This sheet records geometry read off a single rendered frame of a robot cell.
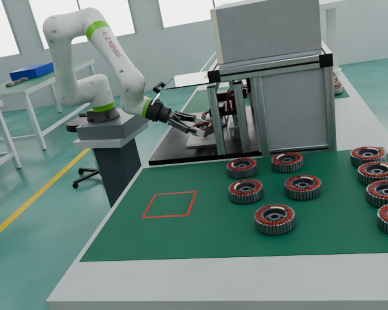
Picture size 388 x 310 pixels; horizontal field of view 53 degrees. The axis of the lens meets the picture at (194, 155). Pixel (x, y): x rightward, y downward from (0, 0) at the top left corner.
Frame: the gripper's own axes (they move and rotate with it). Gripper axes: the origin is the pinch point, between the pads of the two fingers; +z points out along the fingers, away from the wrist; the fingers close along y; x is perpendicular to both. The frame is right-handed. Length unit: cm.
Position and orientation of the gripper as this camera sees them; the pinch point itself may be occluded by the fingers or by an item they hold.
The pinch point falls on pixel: (202, 128)
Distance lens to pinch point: 176.5
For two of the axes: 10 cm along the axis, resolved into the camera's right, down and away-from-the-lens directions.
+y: 1.9, -4.0, 8.9
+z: 9.4, 3.4, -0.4
